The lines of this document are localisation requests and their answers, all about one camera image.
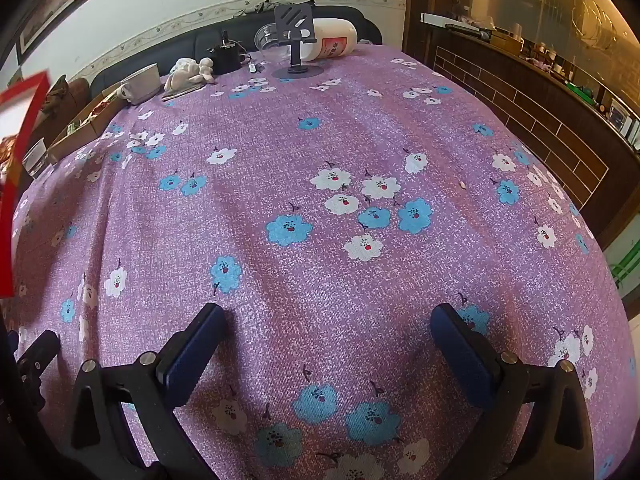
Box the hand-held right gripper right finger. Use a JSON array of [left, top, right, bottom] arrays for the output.
[[431, 302, 596, 480]]

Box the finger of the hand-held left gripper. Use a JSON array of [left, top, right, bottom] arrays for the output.
[[16, 329, 62, 412]]

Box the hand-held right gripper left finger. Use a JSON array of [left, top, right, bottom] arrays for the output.
[[65, 302, 226, 480]]

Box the red snack tray box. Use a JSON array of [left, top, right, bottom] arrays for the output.
[[0, 71, 52, 298]]

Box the purple floral tablecloth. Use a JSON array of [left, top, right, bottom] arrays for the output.
[[10, 42, 631, 480]]

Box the cardboard box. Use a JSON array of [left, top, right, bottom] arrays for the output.
[[47, 91, 128, 163]]

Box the wooden bar cabinet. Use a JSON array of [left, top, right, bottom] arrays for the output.
[[402, 0, 640, 251]]

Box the brown armchair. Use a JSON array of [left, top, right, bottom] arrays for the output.
[[37, 75, 93, 146]]

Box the brown cloth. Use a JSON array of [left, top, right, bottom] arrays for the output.
[[42, 76, 68, 111]]

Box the white mug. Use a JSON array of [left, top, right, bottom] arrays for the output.
[[119, 64, 162, 106]]

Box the white figurine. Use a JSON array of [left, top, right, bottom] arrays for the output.
[[164, 57, 217, 95]]

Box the black device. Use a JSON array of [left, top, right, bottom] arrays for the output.
[[206, 30, 243, 75]]

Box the black leather sofa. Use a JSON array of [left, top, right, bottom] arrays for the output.
[[90, 5, 383, 103]]

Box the clear plastic container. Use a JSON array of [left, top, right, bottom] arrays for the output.
[[254, 24, 293, 61]]

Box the black phone stand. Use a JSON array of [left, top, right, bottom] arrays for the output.
[[271, 3, 326, 81]]

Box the green tube frame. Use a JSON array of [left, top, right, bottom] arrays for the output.
[[607, 249, 640, 287]]

